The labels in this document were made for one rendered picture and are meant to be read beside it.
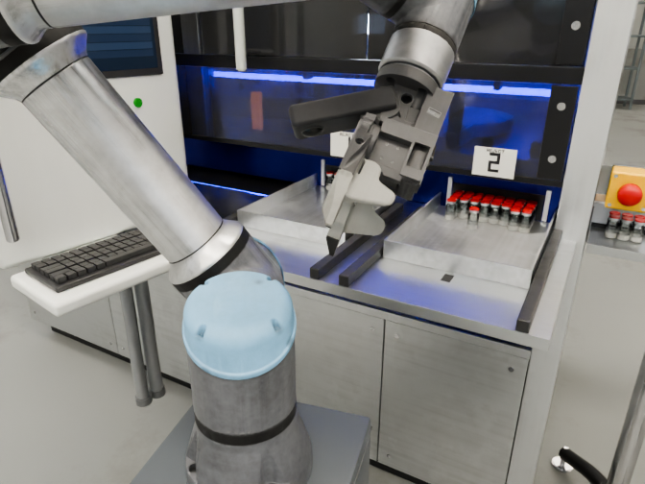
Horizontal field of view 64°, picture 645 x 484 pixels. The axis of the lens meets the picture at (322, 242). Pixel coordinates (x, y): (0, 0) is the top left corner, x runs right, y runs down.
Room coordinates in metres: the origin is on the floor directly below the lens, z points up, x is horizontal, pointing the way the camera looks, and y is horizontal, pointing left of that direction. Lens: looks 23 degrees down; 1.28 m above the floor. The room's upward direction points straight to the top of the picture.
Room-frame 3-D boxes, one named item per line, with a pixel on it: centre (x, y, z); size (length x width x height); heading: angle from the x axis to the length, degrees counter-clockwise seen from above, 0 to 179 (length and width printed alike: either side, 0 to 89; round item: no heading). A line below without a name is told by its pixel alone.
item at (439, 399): (1.88, 0.13, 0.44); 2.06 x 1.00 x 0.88; 61
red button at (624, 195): (0.90, -0.56, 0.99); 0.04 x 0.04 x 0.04; 61
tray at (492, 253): (0.96, -0.31, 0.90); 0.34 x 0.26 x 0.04; 151
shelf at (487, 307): (0.98, -0.13, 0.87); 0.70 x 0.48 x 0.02; 61
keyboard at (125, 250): (1.07, 0.44, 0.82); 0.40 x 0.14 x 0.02; 141
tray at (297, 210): (1.13, -0.01, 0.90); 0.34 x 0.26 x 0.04; 151
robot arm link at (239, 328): (0.48, 0.09, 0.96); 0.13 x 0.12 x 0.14; 9
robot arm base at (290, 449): (0.47, 0.09, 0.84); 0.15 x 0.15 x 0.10
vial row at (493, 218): (1.06, -0.36, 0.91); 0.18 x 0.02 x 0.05; 61
